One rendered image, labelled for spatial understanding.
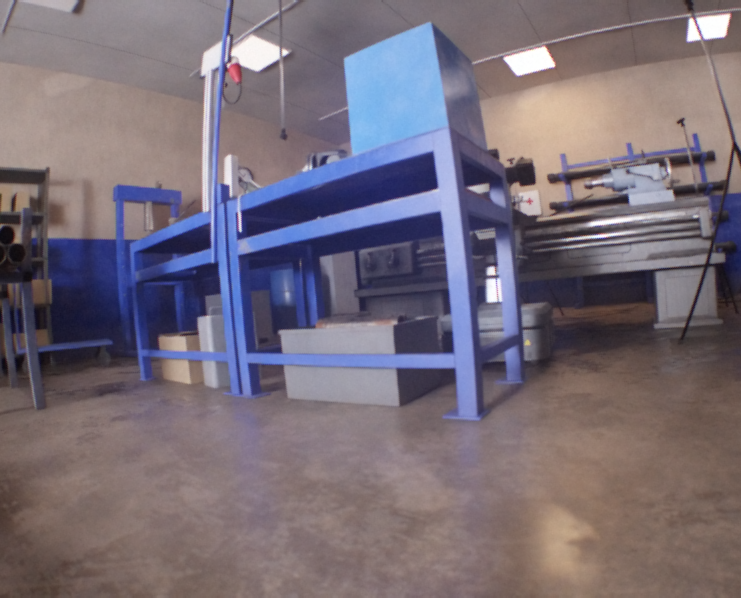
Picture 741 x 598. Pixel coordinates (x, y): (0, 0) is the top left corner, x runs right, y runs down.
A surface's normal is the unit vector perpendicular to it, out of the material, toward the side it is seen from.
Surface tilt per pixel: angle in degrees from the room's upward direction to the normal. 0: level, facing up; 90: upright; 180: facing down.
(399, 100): 90
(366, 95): 90
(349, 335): 90
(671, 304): 90
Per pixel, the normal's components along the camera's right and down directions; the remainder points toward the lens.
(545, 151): -0.58, 0.05
